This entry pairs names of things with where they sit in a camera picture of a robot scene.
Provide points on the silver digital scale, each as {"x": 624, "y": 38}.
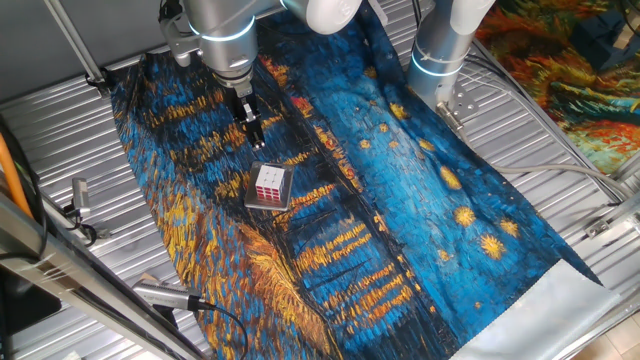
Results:
{"x": 251, "y": 199}

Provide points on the silver camera with black tip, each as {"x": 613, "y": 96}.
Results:
{"x": 165, "y": 295}

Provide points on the aluminium frame bar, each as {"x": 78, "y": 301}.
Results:
{"x": 75, "y": 280}

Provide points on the blue starry painting cloth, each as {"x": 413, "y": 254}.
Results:
{"x": 400, "y": 200}

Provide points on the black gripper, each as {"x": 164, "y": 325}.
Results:
{"x": 246, "y": 102}

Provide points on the rubik's cube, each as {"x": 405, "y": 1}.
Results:
{"x": 270, "y": 182}

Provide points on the grey metal frame pole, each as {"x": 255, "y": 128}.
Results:
{"x": 75, "y": 45}

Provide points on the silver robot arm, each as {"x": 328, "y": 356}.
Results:
{"x": 225, "y": 45}

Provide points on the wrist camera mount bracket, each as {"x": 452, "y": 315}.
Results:
{"x": 177, "y": 45}

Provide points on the aluminium frame corner bracket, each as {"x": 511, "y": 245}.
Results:
{"x": 615, "y": 217}

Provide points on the orange painting cloth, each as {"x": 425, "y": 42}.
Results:
{"x": 575, "y": 100}

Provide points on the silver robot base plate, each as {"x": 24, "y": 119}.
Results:
{"x": 465, "y": 102}

